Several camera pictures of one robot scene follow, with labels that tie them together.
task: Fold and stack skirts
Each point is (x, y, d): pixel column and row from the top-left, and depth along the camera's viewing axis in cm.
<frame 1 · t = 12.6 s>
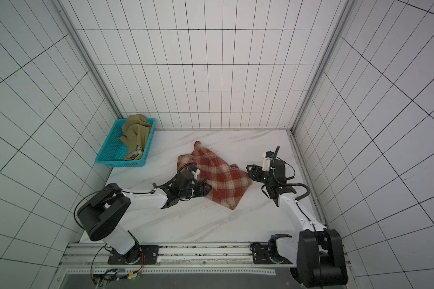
left hand: (205, 191, 89), fingers open
right hand: (253, 164, 87), fingers open
red plaid skirt: (227, 180, 91), point 6 cm above the table
olive green skirt: (135, 131, 111), point 8 cm above the table

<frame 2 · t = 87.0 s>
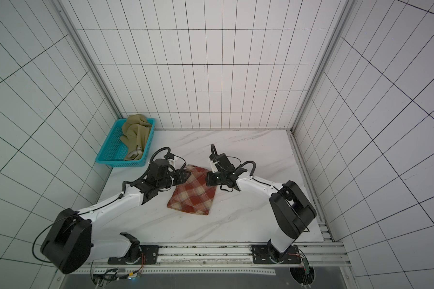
left hand: (187, 176, 85), fingers open
right hand: (206, 174, 89), fingers closed
red plaid skirt: (194, 195, 89), point 3 cm above the table
the other named things where they were.

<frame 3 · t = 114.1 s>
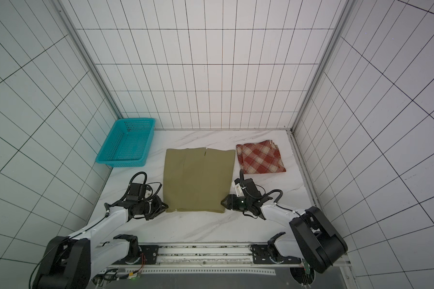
left hand: (166, 209, 85), fingers closed
right hand: (224, 199, 87), fingers open
red plaid skirt: (260, 157, 105), point 3 cm above the table
olive green skirt: (198, 179, 99), on the table

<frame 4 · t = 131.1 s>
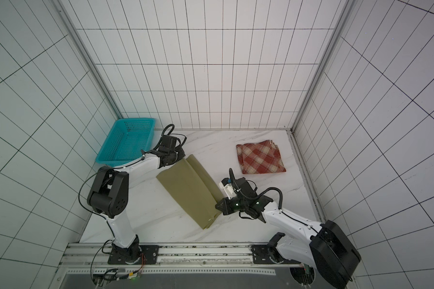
left hand: (181, 155, 98), fingers closed
right hand: (216, 201, 81), fingers closed
olive green skirt: (188, 183, 90), point 6 cm above the table
the other named things where they were.

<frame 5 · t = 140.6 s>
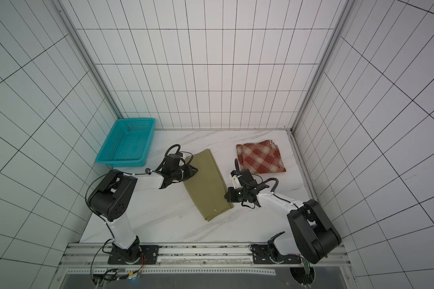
left hand: (195, 172, 96), fingers closed
right hand: (225, 192, 88), fingers closed
olive green skirt: (207, 188, 93), point 2 cm above the table
the other named things where they were.

